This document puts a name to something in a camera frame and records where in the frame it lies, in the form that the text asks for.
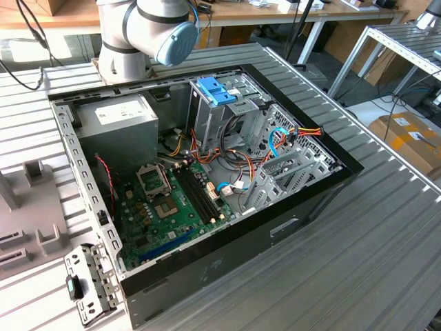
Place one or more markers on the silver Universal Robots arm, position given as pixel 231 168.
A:
pixel 120 45

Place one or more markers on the grey metal disk bay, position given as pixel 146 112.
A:
pixel 265 193

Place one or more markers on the black RAM slot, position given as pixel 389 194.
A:
pixel 205 189
pixel 194 194

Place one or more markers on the grey metal drive cage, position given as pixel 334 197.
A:
pixel 210 124

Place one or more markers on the CPU socket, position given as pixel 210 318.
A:
pixel 165 208

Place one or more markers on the blue plastic bay latch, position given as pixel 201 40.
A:
pixel 213 89

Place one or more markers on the black open PC case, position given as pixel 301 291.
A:
pixel 241 248

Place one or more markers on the green motherboard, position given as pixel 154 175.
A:
pixel 158 234

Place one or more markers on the blue expansion slot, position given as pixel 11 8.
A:
pixel 165 246

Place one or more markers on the grey power supply unit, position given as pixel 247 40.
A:
pixel 117 138

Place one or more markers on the long wooden desk white legs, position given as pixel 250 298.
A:
pixel 275 12

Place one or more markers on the black stand pole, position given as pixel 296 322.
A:
pixel 303 20

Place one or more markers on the cardboard box white labels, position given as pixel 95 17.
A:
pixel 406 145

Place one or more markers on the grey parts rack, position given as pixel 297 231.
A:
pixel 34 213

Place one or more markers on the black latch teal sticker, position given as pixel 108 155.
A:
pixel 71 288

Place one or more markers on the black electronic box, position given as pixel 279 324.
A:
pixel 423 98

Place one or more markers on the aluminium frame slat table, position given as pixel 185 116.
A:
pixel 396 38

